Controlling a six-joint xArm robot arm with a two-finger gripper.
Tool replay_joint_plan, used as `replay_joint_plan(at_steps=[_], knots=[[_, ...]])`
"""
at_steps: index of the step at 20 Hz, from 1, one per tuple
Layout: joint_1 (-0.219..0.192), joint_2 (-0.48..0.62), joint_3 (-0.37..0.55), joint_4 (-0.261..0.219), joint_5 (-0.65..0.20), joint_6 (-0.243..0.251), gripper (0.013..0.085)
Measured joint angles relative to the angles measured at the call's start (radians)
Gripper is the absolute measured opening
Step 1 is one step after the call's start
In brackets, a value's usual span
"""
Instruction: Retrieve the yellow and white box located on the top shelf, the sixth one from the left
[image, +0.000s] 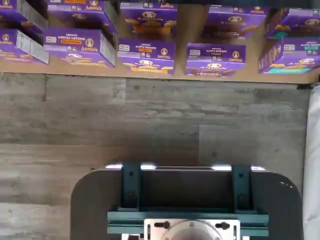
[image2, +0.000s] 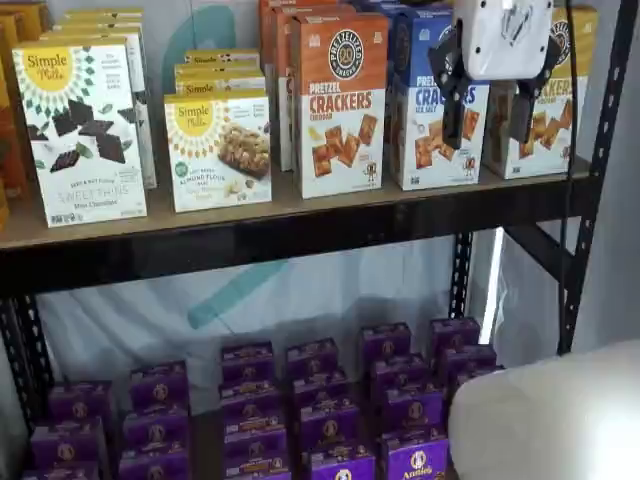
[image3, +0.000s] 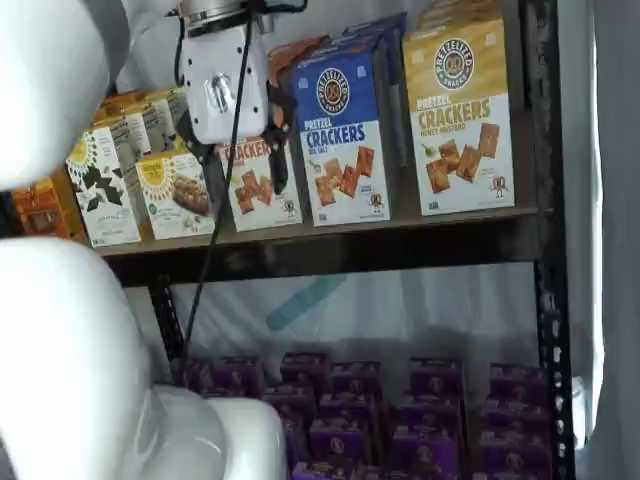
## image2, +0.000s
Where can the black metal shelf rack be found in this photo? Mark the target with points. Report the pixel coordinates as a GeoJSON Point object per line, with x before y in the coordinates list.
{"type": "Point", "coordinates": [300, 242]}

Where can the orange snack box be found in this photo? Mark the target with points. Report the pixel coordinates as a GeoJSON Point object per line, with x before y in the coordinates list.
{"type": "Point", "coordinates": [25, 20]}
{"type": "Point", "coordinates": [4, 210]}

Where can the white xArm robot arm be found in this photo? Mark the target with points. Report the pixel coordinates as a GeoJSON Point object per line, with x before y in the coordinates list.
{"type": "Point", "coordinates": [545, 415]}

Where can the purple Annie's box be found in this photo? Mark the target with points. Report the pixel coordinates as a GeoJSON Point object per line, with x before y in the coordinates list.
{"type": "Point", "coordinates": [470, 377]}
{"type": "Point", "coordinates": [312, 360]}
{"type": "Point", "coordinates": [455, 337]}
{"type": "Point", "coordinates": [329, 430]}
{"type": "Point", "coordinates": [155, 465]}
{"type": "Point", "coordinates": [415, 462]}
{"type": "Point", "coordinates": [341, 465]}
{"type": "Point", "coordinates": [250, 402]}
{"type": "Point", "coordinates": [260, 472]}
{"type": "Point", "coordinates": [80, 402]}
{"type": "Point", "coordinates": [414, 412]}
{"type": "Point", "coordinates": [247, 362]}
{"type": "Point", "coordinates": [467, 362]}
{"type": "Point", "coordinates": [386, 345]}
{"type": "Point", "coordinates": [255, 442]}
{"type": "Point", "coordinates": [321, 395]}
{"type": "Point", "coordinates": [399, 375]}
{"type": "Point", "coordinates": [67, 445]}
{"type": "Point", "coordinates": [60, 472]}
{"type": "Point", "coordinates": [156, 427]}
{"type": "Point", "coordinates": [160, 385]}

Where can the yellow white pretzel crackers box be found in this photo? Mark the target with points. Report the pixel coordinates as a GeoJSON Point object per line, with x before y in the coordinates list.
{"type": "Point", "coordinates": [555, 145]}

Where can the Simple Mills sweet thins box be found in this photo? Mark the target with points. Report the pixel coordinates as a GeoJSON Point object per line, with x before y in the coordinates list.
{"type": "Point", "coordinates": [80, 140]}
{"type": "Point", "coordinates": [145, 100]}
{"type": "Point", "coordinates": [102, 13]}
{"type": "Point", "coordinates": [100, 25]}

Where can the orange white pretzel crackers box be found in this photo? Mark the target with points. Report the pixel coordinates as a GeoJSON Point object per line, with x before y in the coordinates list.
{"type": "Point", "coordinates": [345, 125]}
{"type": "Point", "coordinates": [283, 60]}
{"type": "Point", "coordinates": [265, 35]}

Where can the white backdrop sheet teal print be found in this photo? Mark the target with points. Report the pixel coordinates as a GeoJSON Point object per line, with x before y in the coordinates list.
{"type": "Point", "coordinates": [150, 310]}

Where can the Simple Mills almond bars box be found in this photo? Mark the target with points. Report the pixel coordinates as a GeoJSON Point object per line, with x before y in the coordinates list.
{"type": "Point", "coordinates": [220, 71]}
{"type": "Point", "coordinates": [220, 155]}
{"type": "Point", "coordinates": [220, 85]}
{"type": "Point", "coordinates": [222, 56]}

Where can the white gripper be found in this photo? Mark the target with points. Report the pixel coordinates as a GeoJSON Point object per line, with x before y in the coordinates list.
{"type": "Point", "coordinates": [500, 45]}

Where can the blue white pretzel crackers box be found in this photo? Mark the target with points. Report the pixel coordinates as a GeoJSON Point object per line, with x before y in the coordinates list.
{"type": "Point", "coordinates": [375, 5]}
{"type": "Point", "coordinates": [415, 145]}

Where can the wooden shelf board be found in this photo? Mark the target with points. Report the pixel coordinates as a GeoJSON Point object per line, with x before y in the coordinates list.
{"type": "Point", "coordinates": [280, 210]}

